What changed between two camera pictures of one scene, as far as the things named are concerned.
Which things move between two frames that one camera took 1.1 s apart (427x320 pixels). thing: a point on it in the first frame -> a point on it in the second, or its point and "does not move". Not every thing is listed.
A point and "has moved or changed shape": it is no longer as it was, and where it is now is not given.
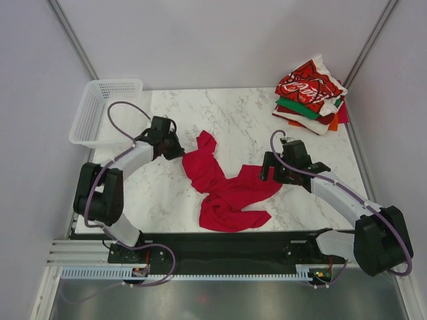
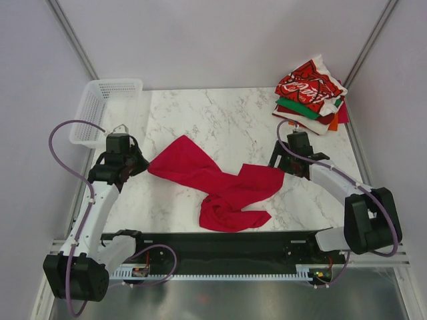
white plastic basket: x=110 y=115 does not move
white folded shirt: x=310 y=124 does not move
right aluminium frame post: x=376 y=31 does not move
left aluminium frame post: x=73 y=37 does not move
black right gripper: x=270 y=160 -> x=278 y=149
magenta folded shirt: x=342 y=115 does not move
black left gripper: x=177 y=152 -> x=143 y=165
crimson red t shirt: x=222 y=209 has moved or changed shape
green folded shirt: x=302 y=107 does not move
